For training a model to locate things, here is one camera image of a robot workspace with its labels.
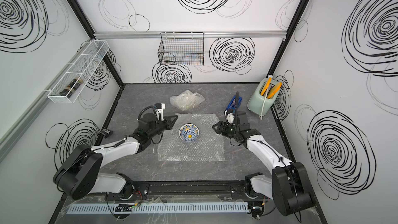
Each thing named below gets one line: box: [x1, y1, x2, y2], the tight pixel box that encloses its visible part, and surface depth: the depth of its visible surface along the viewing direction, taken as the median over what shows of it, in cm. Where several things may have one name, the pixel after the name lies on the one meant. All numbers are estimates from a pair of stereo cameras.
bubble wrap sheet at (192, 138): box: [158, 113, 226, 162], surface depth 91 cm
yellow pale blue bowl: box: [177, 94, 195, 109], surface depth 104 cm
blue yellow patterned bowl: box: [178, 123, 200, 143], surface depth 93 cm
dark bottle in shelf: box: [59, 77, 84, 99], surface depth 69 cm
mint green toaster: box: [247, 77, 281, 117], surface depth 95 cm
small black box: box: [100, 128, 113, 139], surface depth 93 cm
